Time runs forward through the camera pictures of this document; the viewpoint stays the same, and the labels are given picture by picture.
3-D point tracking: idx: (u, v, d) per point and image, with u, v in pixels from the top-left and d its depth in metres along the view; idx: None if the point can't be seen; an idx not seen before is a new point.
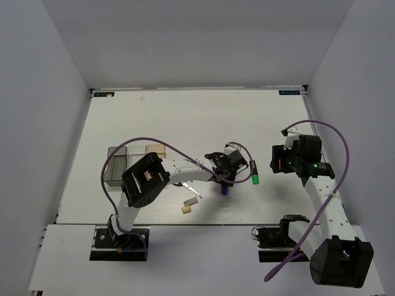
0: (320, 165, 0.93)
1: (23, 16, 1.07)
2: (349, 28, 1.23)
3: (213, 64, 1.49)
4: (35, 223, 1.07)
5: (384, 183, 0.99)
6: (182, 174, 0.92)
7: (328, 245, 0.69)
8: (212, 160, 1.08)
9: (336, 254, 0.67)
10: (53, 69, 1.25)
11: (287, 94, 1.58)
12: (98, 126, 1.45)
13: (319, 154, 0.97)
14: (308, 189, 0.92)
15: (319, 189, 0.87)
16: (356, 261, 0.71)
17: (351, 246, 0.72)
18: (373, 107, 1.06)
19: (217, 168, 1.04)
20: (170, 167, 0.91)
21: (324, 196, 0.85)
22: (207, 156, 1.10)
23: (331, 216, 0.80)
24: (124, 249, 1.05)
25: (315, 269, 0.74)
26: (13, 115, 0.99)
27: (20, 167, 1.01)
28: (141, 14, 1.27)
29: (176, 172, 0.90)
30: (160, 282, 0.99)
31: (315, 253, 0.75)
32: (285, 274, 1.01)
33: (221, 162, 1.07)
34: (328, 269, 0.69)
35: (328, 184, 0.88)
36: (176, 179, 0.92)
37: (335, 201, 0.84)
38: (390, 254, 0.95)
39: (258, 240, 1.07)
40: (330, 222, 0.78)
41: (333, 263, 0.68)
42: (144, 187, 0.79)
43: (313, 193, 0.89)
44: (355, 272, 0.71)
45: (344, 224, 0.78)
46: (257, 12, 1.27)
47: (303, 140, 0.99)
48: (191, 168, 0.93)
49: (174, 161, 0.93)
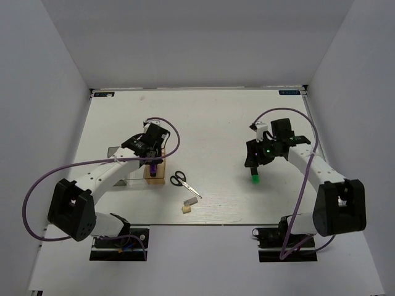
0: (295, 137, 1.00)
1: (23, 16, 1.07)
2: (349, 28, 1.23)
3: (213, 63, 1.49)
4: (34, 224, 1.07)
5: (384, 182, 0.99)
6: (105, 180, 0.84)
7: (322, 188, 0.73)
8: (130, 146, 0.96)
9: (331, 194, 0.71)
10: (54, 68, 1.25)
11: (287, 94, 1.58)
12: (98, 126, 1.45)
13: (291, 131, 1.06)
14: (292, 158, 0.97)
15: (301, 153, 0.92)
16: (352, 200, 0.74)
17: (344, 190, 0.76)
18: (372, 108, 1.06)
19: (141, 151, 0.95)
20: (89, 182, 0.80)
21: (306, 156, 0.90)
22: (123, 145, 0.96)
23: (318, 168, 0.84)
24: (124, 249, 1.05)
25: (321, 226, 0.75)
26: (13, 115, 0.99)
27: (20, 167, 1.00)
28: (141, 13, 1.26)
29: (98, 183, 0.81)
30: (160, 282, 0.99)
31: (315, 209, 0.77)
32: (284, 274, 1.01)
33: (142, 142, 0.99)
34: (332, 213, 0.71)
35: (307, 148, 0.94)
36: (102, 189, 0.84)
37: (319, 159, 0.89)
38: (390, 253, 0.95)
39: (258, 240, 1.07)
40: (318, 172, 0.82)
41: (332, 205, 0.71)
42: (74, 217, 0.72)
43: (297, 160, 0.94)
44: (355, 211, 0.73)
45: (331, 171, 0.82)
46: (257, 12, 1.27)
47: (276, 124, 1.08)
48: (113, 169, 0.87)
49: (90, 173, 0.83)
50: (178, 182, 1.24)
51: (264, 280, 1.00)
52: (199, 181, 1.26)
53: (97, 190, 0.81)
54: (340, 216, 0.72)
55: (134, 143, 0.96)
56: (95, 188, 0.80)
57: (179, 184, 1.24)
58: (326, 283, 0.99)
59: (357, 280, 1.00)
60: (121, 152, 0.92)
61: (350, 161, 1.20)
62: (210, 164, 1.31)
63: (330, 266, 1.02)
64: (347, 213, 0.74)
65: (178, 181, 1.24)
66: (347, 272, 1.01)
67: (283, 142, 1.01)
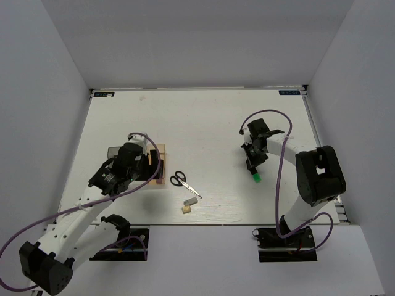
0: (268, 132, 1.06)
1: (24, 16, 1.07)
2: (349, 28, 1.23)
3: (213, 63, 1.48)
4: (35, 224, 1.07)
5: (384, 183, 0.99)
6: (72, 235, 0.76)
7: (298, 158, 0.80)
8: (98, 182, 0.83)
9: (307, 161, 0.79)
10: (54, 69, 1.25)
11: (287, 94, 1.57)
12: (97, 126, 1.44)
13: (266, 127, 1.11)
14: (272, 148, 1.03)
15: (276, 139, 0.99)
16: (329, 164, 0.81)
17: (320, 158, 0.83)
18: (373, 107, 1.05)
19: (109, 187, 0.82)
20: (52, 243, 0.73)
21: (281, 141, 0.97)
22: (91, 182, 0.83)
23: (293, 145, 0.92)
24: (124, 249, 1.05)
25: (307, 195, 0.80)
26: (13, 116, 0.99)
27: (20, 167, 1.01)
28: (141, 13, 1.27)
29: (63, 242, 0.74)
30: (160, 282, 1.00)
31: (299, 181, 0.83)
32: (284, 274, 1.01)
33: (112, 174, 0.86)
34: (311, 176, 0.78)
35: (281, 135, 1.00)
36: (72, 242, 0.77)
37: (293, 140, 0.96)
38: (390, 253, 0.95)
39: (258, 240, 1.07)
40: (294, 149, 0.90)
41: (310, 170, 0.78)
42: (44, 280, 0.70)
43: (276, 148, 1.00)
44: (332, 172, 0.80)
45: (304, 146, 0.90)
46: (257, 12, 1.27)
47: (250, 126, 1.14)
48: (78, 219, 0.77)
49: (55, 228, 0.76)
50: (178, 182, 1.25)
51: (264, 280, 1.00)
52: (199, 181, 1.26)
53: (62, 250, 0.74)
54: (321, 180, 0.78)
55: (103, 177, 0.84)
56: (59, 248, 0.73)
57: (179, 185, 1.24)
58: (325, 283, 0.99)
59: (357, 280, 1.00)
60: (88, 193, 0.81)
61: (350, 161, 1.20)
62: (210, 164, 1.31)
63: (329, 266, 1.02)
64: (326, 176, 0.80)
65: (178, 181, 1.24)
66: (347, 272, 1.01)
67: (260, 139, 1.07)
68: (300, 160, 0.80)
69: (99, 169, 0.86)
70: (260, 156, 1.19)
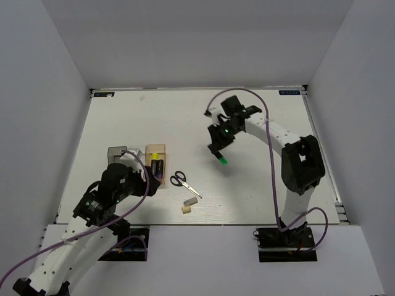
0: (247, 110, 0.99)
1: (24, 16, 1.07)
2: (349, 28, 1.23)
3: (213, 63, 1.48)
4: (34, 224, 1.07)
5: (384, 182, 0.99)
6: (61, 270, 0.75)
7: (285, 151, 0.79)
8: (82, 210, 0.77)
9: (291, 153, 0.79)
10: (54, 69, 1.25)
11: (287, 94, 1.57)
12: (97, 126, 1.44)
13: (241, 105, 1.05)
14: (250, 130, 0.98)
15: (257, 123, 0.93)
16: (310, 153, 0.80)
17: (302, 147, 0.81)
18: (373, 107, 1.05)
19: (94, 216, 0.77)
20: (42, 280, 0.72)
21: (262, 126, 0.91)
22: (74, 213, 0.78)
23: (277, 132, 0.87)
24: (124, 249, 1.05)
25: (292, 182, 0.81)
26: (13, 115, 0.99)
27: (20, 166, 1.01)
28: (141, 14, 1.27)
29: (52, 278, 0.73)
30: (160, 282, 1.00)
31: (283, 169, 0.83)
32: (284, 274, 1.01)
33: (97, 200, 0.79)
34: (296, 169, 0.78)
35: (261, 116, 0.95)
36: (63, 275, 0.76)
37: (274, 125, 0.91)
38: (390, 253, 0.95)
39: (258, 240, 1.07)
40: (278, 139, 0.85)
41: (295, 163, 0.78)
42: None
43: (257, 131, 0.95)
44: (314, 161, 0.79)
45: (287, 133, 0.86)
46: (257, 12, 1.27)
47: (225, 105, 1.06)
48: (65, 254, 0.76)
49: (44, 263, 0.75)
50: (178, 182, 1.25)
51: (265, 281, 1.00)
52: (199, 181, 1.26)
53: (54, 285, 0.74)
54: (304, 169, 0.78)
55: (87, 206, 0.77)
56: (49, 285, 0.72)
57: (179, 184, 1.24)
58: (326, 282, 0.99)
59: (357, 280, 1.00)
60: (73, 225, 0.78)
61: (350, 161, 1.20)
62: (210, 164, 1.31)
63: (329, 266, 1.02)
64: (308, 166, 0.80)
65: (178, 181, 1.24)
66: (347, 272, 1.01)
67: (237, 117, 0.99)
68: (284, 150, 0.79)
69: (83, 197, 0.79)
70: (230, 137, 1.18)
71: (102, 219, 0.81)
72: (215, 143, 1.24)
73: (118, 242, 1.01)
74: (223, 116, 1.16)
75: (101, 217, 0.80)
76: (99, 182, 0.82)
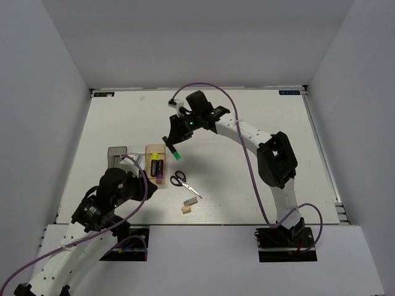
0: (215, 111, 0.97)
1: (24, 16, 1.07)
2: (349, 28, 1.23)
3: (213, 63, 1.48)
4: (34, 224, 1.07)
5: (384, 182, 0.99)
6: (61, 275, 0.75)
7: (260, 152, 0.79)
8: (81, 216, 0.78)
9: (266, 152, 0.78)
10: (54, 69, 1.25)
11: (287, 94, 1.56)
12: (97, 126, 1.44)
13: (208, 103, 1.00)
14: (221, 132, 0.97)
15: (228, 124, 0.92)
16: (283, 148, 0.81)
17: (273, 143, 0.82)
18: (373, 106, 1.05)
19: (92, 222, 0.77)
20: (42, 285, 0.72)
21: (233, 127, 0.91)
22: (73, 219, 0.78)
23: (249, 132, 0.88)
24: (124, 249, 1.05)
25: (270, 180, 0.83)
26: (13, 115, 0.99)
27: (20, 166, 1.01)
28: (141, 14, 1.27)
29: (52, 283, 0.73)
30: (160, 282, 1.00)
31: (260, 168, 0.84)
32: (284, 274, 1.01)
33: (95, 205, 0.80)
34: (274, 168, 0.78)
35: (231, 118, 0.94)
36: (63, 280, 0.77)
37: (244, 124, 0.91)
38: (390, 253, 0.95)
39: (258, 240, 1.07)
40: (250, 139, 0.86)
41: (271, 161, 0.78)
42: None
43: (228, 133, 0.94)
44: (287, 156, 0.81)
45: (259, 132, 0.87)
46: (257, 12, 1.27)
47: (191, 101, 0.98)
48: (65, 259, 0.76)
49: (43, 269, 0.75)
50: (178, 182, 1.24)
51: (265, 281, 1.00)
52: (199, 181, 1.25)
53: (54, 290, 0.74)
54: (279, 165, 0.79)
55: (86, 211, 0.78)
56: (49, 290, 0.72)
57: (179, 184, 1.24)
58: (326, 283, 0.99)
59: (357, 280, 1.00)
60: (71, 231, 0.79)
61: (350, 162, 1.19)
62: (210, 164, 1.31)
63: (330, 266, 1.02)
64: (282, 161, 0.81)
65: (178, 181, 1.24)
66: (347, 272, 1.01)
67: (206, 119, 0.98)
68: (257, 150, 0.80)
69: (81, 203, 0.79)
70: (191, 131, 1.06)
71: (101, 226, 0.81)
72: (173, 137, 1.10)
73: (118, 242, 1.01)
74: (187, 109, 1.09)
75: (100, 222, 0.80)
76: (96, 188, 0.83)
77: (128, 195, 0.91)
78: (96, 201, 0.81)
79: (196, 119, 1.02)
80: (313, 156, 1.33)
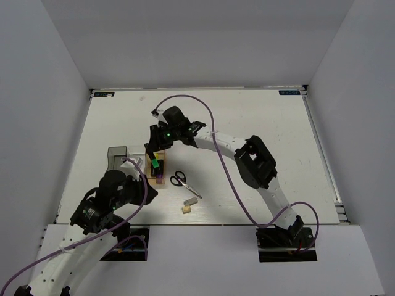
0: (193, 126, 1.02)
1: (24, 17, 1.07)
2: (350, 28, 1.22)
3: (213, 63, 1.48)
4: (35, 224, 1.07)
5: (384, 183, 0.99)
6: (60, 277, 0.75)
7: (237, 158, 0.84)
8: (78, 219, 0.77)
9: (242, 156, 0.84)
10: (54, 69, 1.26)
11: (287, 94, 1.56)
12: (97, 126, 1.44)
13: (185, 118, 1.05)
14: (201, 145, 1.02)
15: (204, 137, 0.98)
16: (259, 150, 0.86)
17: (249, 147, 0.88)
18: (372, 106, 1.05)
19: (91, 224, 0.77)
20: (41, 288, 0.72)
21: (210, 139, 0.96)
22: (72, 221, 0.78)
23: (224, 142, 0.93)
24: (124, 249, 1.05)
25: (253, 183, 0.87)
26: (13, 116, 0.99)
27: (20, 167, 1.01)
28: (141, 13, 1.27)
29: (51, 285, 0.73)
30: (161, 282, 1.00)
31: (241, 172, 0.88)
32: (284, 274, 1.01)
33: (94, 206, 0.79)
34: (253, 170, 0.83)
35: (207, 131, 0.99)
36: (63, 282, 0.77)
37: (220, 134, 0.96)
38: (390, 252, 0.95)
39: (258, 240, 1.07)
40: (227, 147, 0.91)
41: (250, 164, 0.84)
42: None
43: (207, 145, 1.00)
44: (264, 156, 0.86)
45: (234, 139, 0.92)
46: (257, 12, 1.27)
47: (168, 116, 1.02)
48: (64, 261, 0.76)
49: (42, 271, 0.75)
50: (178, 182, 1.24)
51: (265, 280, 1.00)
52: (199, 181, 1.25)
53: (54, 291, 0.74)
54: (258, 167, 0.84)
55: (85, 213, 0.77)
56: (49, 292, 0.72)
57: (179, 184, 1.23)
58: (326, 282, 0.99)
59: (357, 280, 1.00)
60: (71, 232, 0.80)
61: (350, 161, 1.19)
62: (210, 164, 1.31)
63: (329, 266, 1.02)
64: (260, 163, 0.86)
65: (178, 181, 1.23)
66: (347, 272, 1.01)
67: (185, 135, 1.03)
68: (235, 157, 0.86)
69: (81, 204, 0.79)
70: (169, 142, 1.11)
71: (100, 227, 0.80)
72: (152, 147, 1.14)
73: (118, 242, 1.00)
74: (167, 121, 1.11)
75: (99, 224, 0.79)
76: (95, 190, 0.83)
77: (128, 198, 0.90)
78: (95, 203, 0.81)
79: (174, 133, 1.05)
80: (313, 156, 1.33)
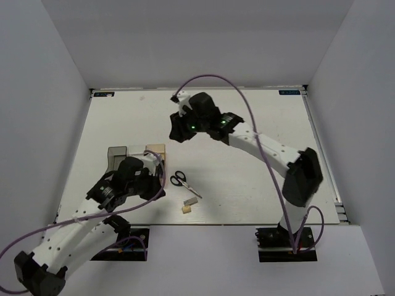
0: (226, 119, 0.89)
1: (24, 16, 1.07)
2: (349, 28, 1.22)
3: (213, 63, 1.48)
4: (35, 224, 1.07)
5: (384, 183, 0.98)
6: (66, 248, 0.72)
7: (291, 174, 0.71)
8: (95, 194, 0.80)
9: (298, 174, 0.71)
10: (54, 69, 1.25)
11: (287, 94, 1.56)
12: (97, 126, 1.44)
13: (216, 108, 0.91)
14: (234, 142, 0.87)
15: (244, 137, 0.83)
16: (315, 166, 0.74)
17: (301, 160, 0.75)
18: (372, 106, 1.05)
19: (107, 201, 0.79)
20: (45, 255, 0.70)
21: (252, 141, 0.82)
22: (89, 196, 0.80)
23: (271, 149, 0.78)
24: (124, 249, 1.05)
25: (297, 200, 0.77)
26: (13, 116, 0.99)
27: (20, 166, 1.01)
28: (141, 13, 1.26)
29: (55, 255, 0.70)
30: (160, 282, 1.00)
31: (286, 187, 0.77)
32: (284, 274, 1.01)
33: (111, 187, 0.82)
34: (303, 189, 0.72)
35: (247, 129, 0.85)
36: (68, 253, 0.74)
37: (263, 138, 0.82)
38: (390, 252, 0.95)
39: (258, 240, 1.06)
40: (274, 156, 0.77)
41: (303, 182, 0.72)
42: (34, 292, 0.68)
43: (243, 145, 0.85)
44: (319, 174, 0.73)
45: (283, 148, 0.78)
46: (257, 12, 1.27)
47: (195, 105, 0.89)
48: (73, 232, 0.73)
49: (50, 239, 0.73)
50: (178, 182, 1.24)
51: (265, 280, 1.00)
52: (199, 182, 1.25)
53: (56, 261, 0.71)
54: (309, 185, 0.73)
55: (101, 190, 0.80)
56: (52, 261, 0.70)
57: (179, 184, 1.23)
58: (326, 283, 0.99)
59: (357, 280, 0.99)
60: (85, 206, 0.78)
61: (350, 161, 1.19)
62: (210, 164, 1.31)
63: (329, 266, 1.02)
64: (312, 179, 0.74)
65: (179, 181, 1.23)
66: (347, 272, 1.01)
67: (216, 129, 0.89)
68: (287, 172, 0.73)
69: (99, 182, 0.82)
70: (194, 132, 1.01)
71: (113, 207, 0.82)
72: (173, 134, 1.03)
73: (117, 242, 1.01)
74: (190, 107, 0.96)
75: (113, 204, 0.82)
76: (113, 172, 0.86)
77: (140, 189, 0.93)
78: (112, 184, 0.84)
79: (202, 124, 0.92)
80: None
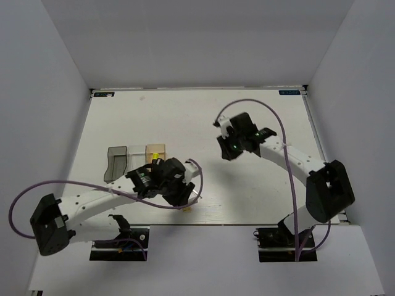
0: (261, 132, 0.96)
1: (24, 16, 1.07)
2: (349, 28, 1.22)
3: (213, 63, 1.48)
4: None
5: (384, 183, 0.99)
6: (89, 211, 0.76)
7: (311, 180, 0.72)
8: (133, 176, 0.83)
9: (320, 181, 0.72)
10: (54, 68, 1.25)
11: (287, 94, 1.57)
12: (97, 126, 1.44)
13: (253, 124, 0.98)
14: (265, 154, 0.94)
15: (273, 148, 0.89)
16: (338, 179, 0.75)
17: (326, 172, 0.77)
18: (373, 106, 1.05)
19: (141, 187, 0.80)
20: (70, 208, 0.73)
21: (281, 151, 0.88)
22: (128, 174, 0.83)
23: (298, 159, 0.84)
24: (124, 249, 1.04)
25: (320, 215, 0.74)
26: (13, 115, 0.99)
27: (20, 166, 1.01)
28: (141, 13, 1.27)
29: (78, 213, 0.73)
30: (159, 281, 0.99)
31: (308, 199, 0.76)
32: (285, 274, 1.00)
33: (149, 177, 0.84)
34: (324, 198, 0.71)
35: (278, 141, 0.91)
36: (86, 216, 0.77)
37: (292, 150, 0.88)
38: (390, 252, 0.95)
39: (258, 240, 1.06)
40: (299, 164, 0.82)
41: (324, 192, 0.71)
42: (42, 236, 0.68)
43: (273, 156, 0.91)
44: (343, 188, 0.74)
45: (309, 160, 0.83)
46: (257, 12, 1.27)
47: (234, 121, 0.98)
48: (104, 199, 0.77)
49: (80, 196, 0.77)
50: None
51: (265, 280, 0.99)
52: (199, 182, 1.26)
53: (76, 217, 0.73)
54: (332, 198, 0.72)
55: (140, 177, 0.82)
56: (74, 215, 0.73)
57: None
58: (327, 283, 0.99)
59: (357, 280, 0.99)
60: (121, 181, 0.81)
61: (350, 161, 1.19)
62: (210, 165, 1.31)
63: (329, 266, 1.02)
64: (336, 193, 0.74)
65: None
66: (348, 272, 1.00)
67: (250, 142, 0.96)
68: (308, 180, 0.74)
69: (140, 168, 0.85)
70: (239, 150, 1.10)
71: (144, 196, 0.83)
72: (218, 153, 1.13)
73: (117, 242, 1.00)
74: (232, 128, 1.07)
75: (145, 193, 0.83)
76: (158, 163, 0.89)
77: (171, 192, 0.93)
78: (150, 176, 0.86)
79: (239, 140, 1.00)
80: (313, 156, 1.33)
